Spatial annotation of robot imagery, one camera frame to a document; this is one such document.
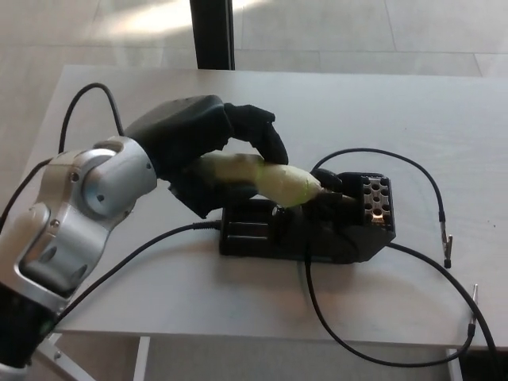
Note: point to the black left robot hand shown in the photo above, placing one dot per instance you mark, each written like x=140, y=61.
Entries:
x=182, y=127

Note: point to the tape-wrapped soldering iron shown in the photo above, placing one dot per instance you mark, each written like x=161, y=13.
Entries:
x=285, y=182

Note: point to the black soldering station base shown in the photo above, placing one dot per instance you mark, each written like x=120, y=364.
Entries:
x=349, y=242

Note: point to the black vertical pillar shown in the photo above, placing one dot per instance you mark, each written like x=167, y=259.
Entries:
x=212, y=35

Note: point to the white metal table leg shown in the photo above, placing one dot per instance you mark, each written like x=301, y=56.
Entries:
x=141, y=359
x=59, y=357
x=453, y=365

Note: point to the dark floor object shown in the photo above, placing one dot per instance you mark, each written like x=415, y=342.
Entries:
x=486, y=367

